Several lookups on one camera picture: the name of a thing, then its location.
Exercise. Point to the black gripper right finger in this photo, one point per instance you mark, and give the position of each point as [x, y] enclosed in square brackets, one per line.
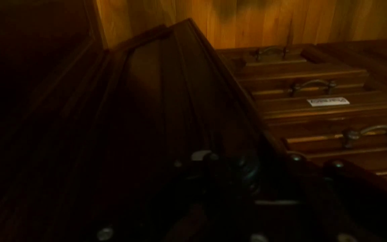
[283, 174]

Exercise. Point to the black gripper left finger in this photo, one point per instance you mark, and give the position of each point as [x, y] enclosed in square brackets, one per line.
[221, 174]

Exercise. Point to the round metal door knob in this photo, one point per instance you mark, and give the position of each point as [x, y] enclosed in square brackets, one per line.
[249, 172]

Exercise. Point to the dark wooden cabinet door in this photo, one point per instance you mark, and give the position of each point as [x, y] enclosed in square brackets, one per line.
[158, 98]

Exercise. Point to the dark wooden cabinet panel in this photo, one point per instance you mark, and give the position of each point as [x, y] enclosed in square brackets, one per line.
[23, 67]

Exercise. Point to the small white label sticker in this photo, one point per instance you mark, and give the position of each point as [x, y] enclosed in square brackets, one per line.
[329, 100]

